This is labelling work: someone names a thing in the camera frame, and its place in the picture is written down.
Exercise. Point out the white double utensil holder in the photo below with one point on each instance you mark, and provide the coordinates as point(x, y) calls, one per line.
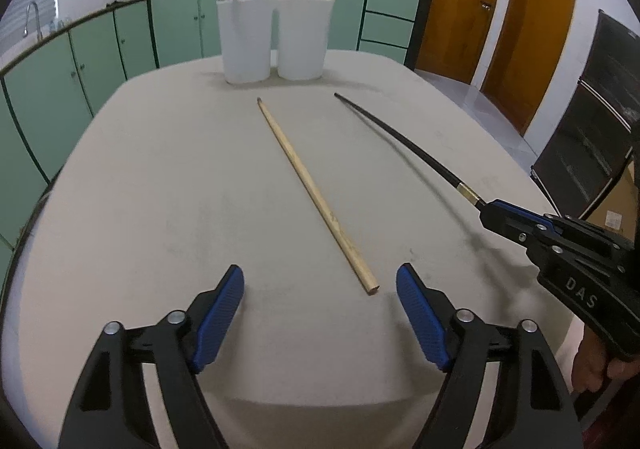
point(300, 39)

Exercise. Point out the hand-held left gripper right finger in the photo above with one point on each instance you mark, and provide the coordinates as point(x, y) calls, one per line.
point(420, 319)

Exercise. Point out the black shelf cabinet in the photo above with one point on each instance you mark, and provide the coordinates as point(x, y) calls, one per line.
point(600, 129)

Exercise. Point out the green base cabinets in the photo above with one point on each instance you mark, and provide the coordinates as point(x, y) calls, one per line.
point(90, 59)

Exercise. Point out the cardboard box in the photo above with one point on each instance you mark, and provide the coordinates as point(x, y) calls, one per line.
point(617, 209)

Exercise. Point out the plain wooden door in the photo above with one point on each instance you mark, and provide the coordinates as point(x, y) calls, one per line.
point(535, 29)

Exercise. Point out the black chopstick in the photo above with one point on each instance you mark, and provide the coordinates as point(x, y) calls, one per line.
point(415, 146)

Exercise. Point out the clear bottles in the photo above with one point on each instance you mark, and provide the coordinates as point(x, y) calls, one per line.
point(61, 23)

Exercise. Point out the plain bamboo chopstick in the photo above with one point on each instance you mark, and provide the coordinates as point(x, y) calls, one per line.
point(310, 189)

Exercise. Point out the person's right hand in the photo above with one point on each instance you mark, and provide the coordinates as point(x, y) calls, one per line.
point(592, 364)

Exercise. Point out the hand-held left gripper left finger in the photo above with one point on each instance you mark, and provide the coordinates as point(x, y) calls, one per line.
point(220, 319)

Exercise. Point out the metal sink faucet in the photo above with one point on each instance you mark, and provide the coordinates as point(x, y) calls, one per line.
point(35, 16)

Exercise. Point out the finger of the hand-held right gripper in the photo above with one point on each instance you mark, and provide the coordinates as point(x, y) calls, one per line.
point(510, 221)

